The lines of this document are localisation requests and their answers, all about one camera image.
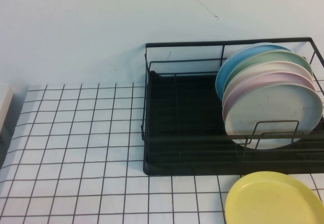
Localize grey plate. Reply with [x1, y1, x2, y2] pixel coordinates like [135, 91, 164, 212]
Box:
[223, 80, 324, 151]

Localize blue plate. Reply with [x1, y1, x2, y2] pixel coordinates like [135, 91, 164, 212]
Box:
[215, 43, 294, 101]

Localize green plate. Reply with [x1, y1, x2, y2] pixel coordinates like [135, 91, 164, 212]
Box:
[222, 49, 313, 94]

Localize pink plate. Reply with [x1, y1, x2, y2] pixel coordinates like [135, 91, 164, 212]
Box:
[222, 71, 317, 116]

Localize cream plate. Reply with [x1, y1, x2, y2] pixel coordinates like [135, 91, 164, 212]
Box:
[222, 61, 315, 108]

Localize yellow plate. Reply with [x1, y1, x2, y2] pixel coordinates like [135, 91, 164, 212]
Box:
[224, 171, 324, 224]

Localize white black-grid tablecloth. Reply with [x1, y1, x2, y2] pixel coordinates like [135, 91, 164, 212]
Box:
[0, 82, 324, 224]

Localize black wire dish rack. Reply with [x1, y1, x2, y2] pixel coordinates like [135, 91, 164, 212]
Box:
[140, 37, 324, 160]

